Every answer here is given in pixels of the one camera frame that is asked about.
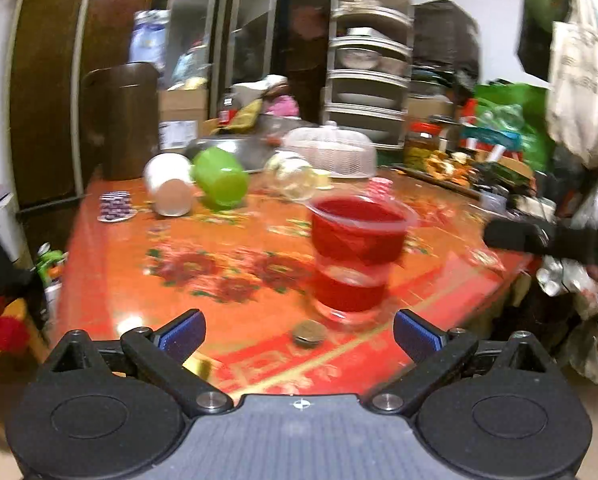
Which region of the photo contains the purple striped cupcake liner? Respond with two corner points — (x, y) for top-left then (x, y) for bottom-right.
(98, 191), (137, 223)

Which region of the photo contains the beige tote bag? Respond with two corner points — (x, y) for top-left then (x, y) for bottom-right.
(546, 0), (598, 169)

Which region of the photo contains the clear glass jar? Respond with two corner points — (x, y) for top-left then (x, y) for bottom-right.
(263, 151), (317, 202)

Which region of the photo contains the cardboard box with label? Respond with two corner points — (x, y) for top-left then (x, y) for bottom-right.
(158, 88), (213, 152)

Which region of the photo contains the blue white snack bag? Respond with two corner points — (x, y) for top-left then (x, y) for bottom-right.
(128, 10), (170, 74)

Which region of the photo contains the red clear plastic cup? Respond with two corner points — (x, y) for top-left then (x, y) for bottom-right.
(306, 193), (418, 325)

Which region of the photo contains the coin on table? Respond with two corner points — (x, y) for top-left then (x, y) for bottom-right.
(291, 320), (327, 348)

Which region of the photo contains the green plastic bag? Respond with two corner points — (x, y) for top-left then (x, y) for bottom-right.
(474, 81), (555, 171)

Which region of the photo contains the red label sauce bottle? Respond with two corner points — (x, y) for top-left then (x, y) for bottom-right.
(218, 90), (241, 127)

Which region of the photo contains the brown plastic pitcher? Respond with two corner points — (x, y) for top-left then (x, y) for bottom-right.
(80, 62), (160, 181)

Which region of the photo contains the dark wooden cabinet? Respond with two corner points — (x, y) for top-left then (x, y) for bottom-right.
(7, 0), (330, 216)

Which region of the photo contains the red dotted cupcake liner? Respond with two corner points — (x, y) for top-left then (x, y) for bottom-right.
(366, 177), (393, 200)

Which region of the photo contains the white mesh food cover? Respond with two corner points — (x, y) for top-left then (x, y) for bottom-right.
(282, 122), (377, 179)

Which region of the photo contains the green plastic cup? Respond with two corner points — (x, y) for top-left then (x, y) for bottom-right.
(192, 146), (249, 208)

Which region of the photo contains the red lid pickle jar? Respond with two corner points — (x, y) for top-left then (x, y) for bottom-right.
(404, 120), (442, 172)

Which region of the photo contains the tray of orange peels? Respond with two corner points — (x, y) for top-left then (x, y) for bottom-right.
(393, 148), (480, 198)

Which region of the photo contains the white paper cup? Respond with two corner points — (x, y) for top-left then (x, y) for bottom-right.
(144, 153), (194, 217)

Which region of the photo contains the white tiered dish rack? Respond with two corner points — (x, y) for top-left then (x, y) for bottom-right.
(322, 0), (414, 151)

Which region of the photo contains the steel colander bowl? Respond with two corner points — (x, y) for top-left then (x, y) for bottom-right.
(184, 134), (279, 174)

